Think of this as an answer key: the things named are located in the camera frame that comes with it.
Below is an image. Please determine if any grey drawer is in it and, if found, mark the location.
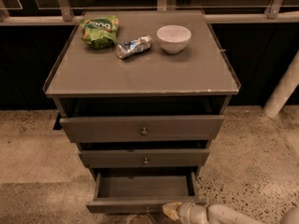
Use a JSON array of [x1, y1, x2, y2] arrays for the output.
[[79, 148, 209, 168], [86, 168, 205, 214], [60, 115, 224, 143]]

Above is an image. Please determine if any metal window railing frame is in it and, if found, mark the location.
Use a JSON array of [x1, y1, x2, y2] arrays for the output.
[[0, 0, 299, 25]]

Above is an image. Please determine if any grey bottom drawer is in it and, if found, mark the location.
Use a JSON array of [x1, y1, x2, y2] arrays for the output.
[[86, 168, 205, 214]]

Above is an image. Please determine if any white diagonal pole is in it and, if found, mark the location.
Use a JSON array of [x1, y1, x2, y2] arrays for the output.
[[263, 50, 299, 119]]

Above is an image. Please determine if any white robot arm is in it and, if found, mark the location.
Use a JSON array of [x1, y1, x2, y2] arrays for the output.
[[163, 202, 264, 224]]

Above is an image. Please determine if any crushed silver blue can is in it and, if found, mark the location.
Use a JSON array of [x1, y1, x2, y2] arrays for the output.
[[117, 35, 152, 59]]

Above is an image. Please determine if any white bowl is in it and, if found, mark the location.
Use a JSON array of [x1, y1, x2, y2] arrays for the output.
[[156, 25, 192, 54]]

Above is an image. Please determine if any grey drawer cabinet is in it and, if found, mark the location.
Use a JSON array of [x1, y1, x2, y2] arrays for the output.
[[43, 10, 242, 185]]

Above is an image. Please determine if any grey middle drawer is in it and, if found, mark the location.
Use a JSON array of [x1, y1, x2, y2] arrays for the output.
[[79, 148, 209, 168]]

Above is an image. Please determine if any grey top drawer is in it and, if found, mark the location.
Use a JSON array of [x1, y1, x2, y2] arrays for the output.
[[60, 115, 224, 143]]

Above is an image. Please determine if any green chip bag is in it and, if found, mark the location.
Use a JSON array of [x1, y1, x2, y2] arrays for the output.
[[80, 15, 119, 49]]

